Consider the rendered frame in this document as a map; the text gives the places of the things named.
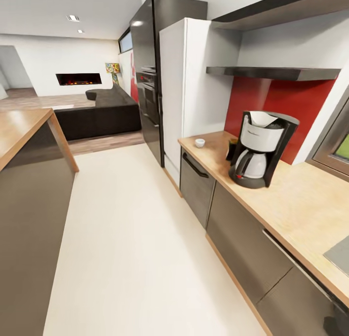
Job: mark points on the paper coffee filter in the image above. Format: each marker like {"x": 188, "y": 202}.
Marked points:
{"x": 261, "y": 119}

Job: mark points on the sofa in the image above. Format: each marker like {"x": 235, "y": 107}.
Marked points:
{"x": 117, "y": 98}
{"x": 76, "y": 123}
{"x": 121, "y": 118}
{"x": 92, "y": 94}

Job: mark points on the countertop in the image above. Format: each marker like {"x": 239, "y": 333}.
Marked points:
{"x": 306, "y": 208}

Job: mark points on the coffee cup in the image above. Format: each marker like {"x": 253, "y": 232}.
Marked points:
{"x": 200, "y": 143}

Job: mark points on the bottle of coffee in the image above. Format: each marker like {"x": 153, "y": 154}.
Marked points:
{"x": 231, "y": 150}

